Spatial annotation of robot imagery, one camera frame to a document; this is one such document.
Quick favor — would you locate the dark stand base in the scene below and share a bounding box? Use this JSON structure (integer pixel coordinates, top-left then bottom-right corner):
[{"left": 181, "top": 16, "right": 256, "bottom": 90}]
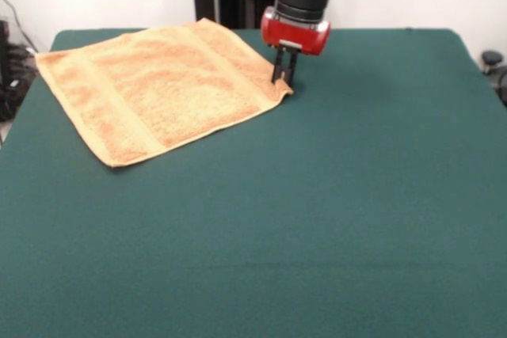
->
[{"left": 481, "top": 50, "right": 507, "bottom": 108}]

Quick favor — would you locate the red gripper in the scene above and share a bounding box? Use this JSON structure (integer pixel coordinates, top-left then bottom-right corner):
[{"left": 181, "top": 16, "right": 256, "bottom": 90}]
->
[{"left": 260, "top": 6, "right": 332, "bottom": 88}]

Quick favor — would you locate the tan towel with white label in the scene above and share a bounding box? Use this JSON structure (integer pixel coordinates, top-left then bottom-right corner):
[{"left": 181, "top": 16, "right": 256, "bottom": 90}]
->
[{"left": 34, "top": 17, "right": 295, "bottom": 169}]

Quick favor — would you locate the black equipment with cables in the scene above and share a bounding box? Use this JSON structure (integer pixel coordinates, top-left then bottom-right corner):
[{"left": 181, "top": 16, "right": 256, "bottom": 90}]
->
[{"left": 0, "top": 19, "right": 43, "bottom": 122}]

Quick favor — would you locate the dark green table cloth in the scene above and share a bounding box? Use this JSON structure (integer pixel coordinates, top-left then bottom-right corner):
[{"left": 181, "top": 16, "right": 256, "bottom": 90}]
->
[{"left": 0, "top": 28, "right": 507, "bottom": 338}]

